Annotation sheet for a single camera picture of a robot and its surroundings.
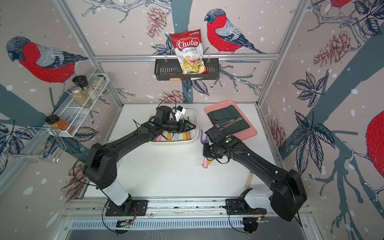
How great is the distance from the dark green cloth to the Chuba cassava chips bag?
38 cm

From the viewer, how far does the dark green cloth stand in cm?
109

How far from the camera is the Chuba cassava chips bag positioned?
0.83 metres
